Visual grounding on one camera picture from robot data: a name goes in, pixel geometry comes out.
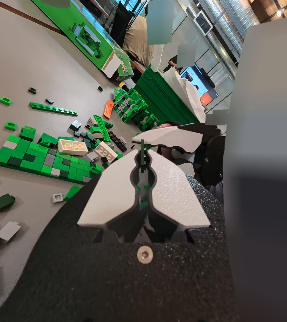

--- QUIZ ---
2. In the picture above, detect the white crumpled paper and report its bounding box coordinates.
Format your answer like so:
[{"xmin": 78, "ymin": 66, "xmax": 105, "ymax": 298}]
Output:
[{"xmin": 156, "ymin": 45, "xmax": 207, "ymax": 124}]

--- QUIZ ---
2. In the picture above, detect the metal duct pipe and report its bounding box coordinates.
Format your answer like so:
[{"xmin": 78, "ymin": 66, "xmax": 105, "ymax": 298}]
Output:
[{"xmin": 186, "ymin": 0, "xmax": 260, "ymax": 78}]

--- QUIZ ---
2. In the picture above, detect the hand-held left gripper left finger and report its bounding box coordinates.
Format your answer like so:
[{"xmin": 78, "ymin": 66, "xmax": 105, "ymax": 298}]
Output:
[{"xmin": 77, "ymin": 149, "xmax": 144, "ymax": 243}]

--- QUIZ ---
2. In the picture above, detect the grey desk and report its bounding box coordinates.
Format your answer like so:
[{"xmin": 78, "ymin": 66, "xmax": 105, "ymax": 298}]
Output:
[{"xmin": 0, "ymin": 0, "xmax": 154, "ymax": 322}]

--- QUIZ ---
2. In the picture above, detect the long green plate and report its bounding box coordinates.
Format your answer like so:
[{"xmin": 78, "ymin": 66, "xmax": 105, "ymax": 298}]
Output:
[{"xmin": 29, "ymin": 102, "xmax": 79, "ymax": 117}]

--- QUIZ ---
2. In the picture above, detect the black studded plate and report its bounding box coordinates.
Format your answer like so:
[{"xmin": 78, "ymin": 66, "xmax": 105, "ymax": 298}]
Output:
[{"xmin": 108, "ymin": 131, "xmax": 127, "ymax": 151}]

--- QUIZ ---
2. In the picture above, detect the green brick model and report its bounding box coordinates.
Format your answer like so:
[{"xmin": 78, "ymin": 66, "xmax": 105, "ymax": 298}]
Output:
[{"xmin": 113, "ymin": 87, "xmax": 160, "ymax": 126}]

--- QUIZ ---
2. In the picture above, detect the green toy box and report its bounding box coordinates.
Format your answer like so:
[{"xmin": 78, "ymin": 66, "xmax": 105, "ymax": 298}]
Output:
[{"xmin": 31, "ymin": 0, "xmax": 135, "ymax": 81}]

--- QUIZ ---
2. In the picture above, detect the cream upturned brick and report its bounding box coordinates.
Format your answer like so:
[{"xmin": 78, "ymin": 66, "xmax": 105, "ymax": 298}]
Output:
[{"xmin": 58, "ymin": 139, "xmax": 90, "ymax": 156}]

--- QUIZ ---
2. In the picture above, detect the dark green slope brick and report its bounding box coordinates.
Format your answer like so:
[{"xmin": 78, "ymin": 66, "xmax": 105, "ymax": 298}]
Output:
[{"xmin": 0, "ymin": 194, "xmax": 16, "ymax": 213}]

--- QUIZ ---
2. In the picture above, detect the dark green brick assembly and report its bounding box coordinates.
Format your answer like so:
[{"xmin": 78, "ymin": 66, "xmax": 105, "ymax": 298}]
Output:
[{"xmin": 140, "ymin": 139, "xmax": 149, "ymax": 173}]

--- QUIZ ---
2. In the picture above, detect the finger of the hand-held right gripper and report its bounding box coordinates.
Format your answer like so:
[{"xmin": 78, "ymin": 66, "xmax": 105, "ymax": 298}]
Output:
[
  {"xmin": 131, "ymin": 125, "xmax": 204, "ymax": 154},
  {"xmin": 170, "ymin": 148, "xmax": 197, "ymax": 165}
]

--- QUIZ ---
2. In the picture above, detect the bright green holed plate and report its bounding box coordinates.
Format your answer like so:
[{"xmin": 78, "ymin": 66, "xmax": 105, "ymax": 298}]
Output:
[{"xmin": 93, "ymin": 114, "xmax": 114, "ymax": 142}]

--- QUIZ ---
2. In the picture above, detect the green mosaic brick plate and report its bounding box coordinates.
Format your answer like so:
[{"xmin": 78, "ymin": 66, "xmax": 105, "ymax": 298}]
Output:
[{"xmin": 0, "ymin": 135, "xmax": 103, "ymax": 185}]

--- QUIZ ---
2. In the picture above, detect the orange brick separator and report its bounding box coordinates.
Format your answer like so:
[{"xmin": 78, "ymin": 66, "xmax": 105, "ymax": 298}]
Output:
[{"xmin": 103, "ymin": 100, "xmax": 115, "ymax": 119}]

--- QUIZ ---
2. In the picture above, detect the green plastic crate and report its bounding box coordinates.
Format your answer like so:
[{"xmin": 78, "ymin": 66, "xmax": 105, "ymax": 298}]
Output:
[{"xmin": 133, "ymin": 64, "xmax": 202, "ymax": 124}]

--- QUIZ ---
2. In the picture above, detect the white studded brick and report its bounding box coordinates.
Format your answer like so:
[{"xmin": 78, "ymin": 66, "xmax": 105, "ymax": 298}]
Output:
[{"xmin": 94, "ymin": 141, "xmax": 119, "ymax": 162}]

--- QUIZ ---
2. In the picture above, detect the computer monitor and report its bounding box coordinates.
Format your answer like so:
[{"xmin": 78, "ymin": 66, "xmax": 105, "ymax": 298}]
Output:
[{"xmin": 180, "ymin": 63, "xmax": 219, "ymax": 106}]

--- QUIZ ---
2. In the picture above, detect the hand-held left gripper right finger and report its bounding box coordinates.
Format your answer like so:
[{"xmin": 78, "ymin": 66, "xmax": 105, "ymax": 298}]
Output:
[{"xmin": 145, "ymin": 149, "xmax": 211, "ymax": 243}]

